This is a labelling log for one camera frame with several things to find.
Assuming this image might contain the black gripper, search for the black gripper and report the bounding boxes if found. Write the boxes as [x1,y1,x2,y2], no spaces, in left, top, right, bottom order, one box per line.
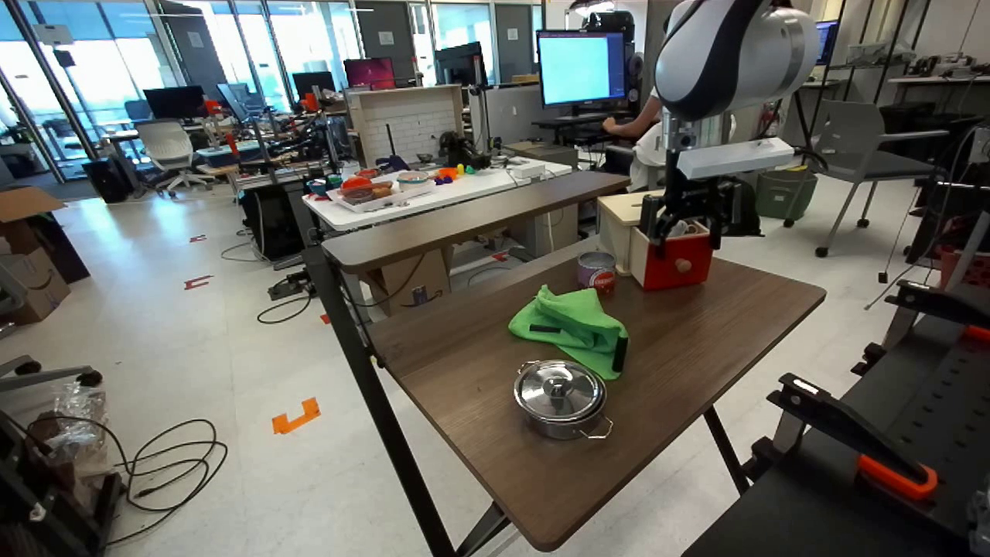
[638,169,726,252]

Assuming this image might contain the light wooden drawer cabinet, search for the light wooden drawer cabinet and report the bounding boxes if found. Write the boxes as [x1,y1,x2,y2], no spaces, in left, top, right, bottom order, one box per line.
[595,188,666,271]

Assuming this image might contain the red round cup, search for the red round cup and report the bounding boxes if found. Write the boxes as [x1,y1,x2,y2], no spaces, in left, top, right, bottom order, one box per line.
[571,249,623,304]

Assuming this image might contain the green storage bin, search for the green storage bin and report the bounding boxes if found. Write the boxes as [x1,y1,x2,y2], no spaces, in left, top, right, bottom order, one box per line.
[756,168,818,227]

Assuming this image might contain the green cloth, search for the green cloth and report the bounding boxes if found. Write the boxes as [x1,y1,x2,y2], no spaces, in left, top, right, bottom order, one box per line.
[503,282,634,385]

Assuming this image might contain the lit computer monitor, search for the lit computer monitor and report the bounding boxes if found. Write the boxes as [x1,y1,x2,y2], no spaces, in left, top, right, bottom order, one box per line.
[533,26,630,112]

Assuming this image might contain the grey chair with black legs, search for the grey chair with black legs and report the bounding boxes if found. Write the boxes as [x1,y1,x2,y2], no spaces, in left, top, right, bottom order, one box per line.
[808,97,954,264]

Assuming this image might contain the steel pot with lid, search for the steel pot with lid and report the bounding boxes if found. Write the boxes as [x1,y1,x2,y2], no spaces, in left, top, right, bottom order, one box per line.
[510,356,617,445]

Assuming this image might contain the long brown wooden desk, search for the long brown wooden desk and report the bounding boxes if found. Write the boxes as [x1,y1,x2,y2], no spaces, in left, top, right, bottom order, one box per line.
[317,168,634,316]

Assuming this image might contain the white table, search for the white table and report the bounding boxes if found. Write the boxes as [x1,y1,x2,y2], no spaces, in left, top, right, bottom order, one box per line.
[299,153,576,236]

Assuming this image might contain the white board panel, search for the white board panel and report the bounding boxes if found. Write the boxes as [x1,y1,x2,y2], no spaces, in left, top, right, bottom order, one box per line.
[343,82,466,169]

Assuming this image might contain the orange red object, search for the orange red object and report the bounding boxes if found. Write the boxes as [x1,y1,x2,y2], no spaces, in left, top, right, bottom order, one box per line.
[338,168,396,204]

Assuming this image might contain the purple screen monitor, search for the purple screen monitor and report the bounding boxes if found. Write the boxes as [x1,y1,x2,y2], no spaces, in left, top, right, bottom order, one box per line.
[343,55,400,92]

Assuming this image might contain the brown wooden table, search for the brown wooden table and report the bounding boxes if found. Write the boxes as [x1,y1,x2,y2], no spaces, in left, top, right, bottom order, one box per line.
[298,245,750,557]

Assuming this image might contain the black workbench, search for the black workbench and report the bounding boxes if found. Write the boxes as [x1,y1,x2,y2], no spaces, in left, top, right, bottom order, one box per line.
[683,278,990,557]

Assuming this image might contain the black box under table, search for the black box under table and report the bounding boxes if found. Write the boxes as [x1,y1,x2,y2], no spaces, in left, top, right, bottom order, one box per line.
[237,182,309,264]

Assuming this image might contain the white office chair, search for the white office chair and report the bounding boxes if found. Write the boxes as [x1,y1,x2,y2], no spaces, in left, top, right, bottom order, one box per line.
[136,118,214,197]

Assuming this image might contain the dark computer monitor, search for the dark computer monitor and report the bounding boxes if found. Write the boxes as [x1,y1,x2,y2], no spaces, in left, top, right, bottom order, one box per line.
[143,82,206,122]

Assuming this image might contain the clear plastic bottle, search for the clear plastic bottle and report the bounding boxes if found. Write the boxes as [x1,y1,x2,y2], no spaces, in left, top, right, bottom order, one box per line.
[47,375,108,459]

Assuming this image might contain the grey office chair base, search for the grey office chair base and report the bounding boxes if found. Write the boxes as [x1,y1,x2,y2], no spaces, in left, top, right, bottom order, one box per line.
[0,352,108,398]

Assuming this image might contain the cardboard boxes stack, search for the cardboard boxes stack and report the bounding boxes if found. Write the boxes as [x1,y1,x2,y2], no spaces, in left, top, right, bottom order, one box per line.
[0,185,91,329]

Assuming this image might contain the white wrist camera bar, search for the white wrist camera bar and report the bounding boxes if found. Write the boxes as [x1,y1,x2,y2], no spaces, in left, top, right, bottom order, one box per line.
[673,136,801,185]

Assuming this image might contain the black clamp with orange handle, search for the black clamp with orange handle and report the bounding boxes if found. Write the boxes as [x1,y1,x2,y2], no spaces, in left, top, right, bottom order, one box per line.
[764,370,944,508]
[882,278,990,350]

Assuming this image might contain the thin black floor cable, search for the thin black floor cable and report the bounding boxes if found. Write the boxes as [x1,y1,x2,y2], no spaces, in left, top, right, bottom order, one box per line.
[254,289,317,329]

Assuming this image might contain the black floor cable loops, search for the black floor cable loops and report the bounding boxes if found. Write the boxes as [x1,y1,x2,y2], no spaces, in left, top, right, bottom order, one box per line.
[58,414,232,547]

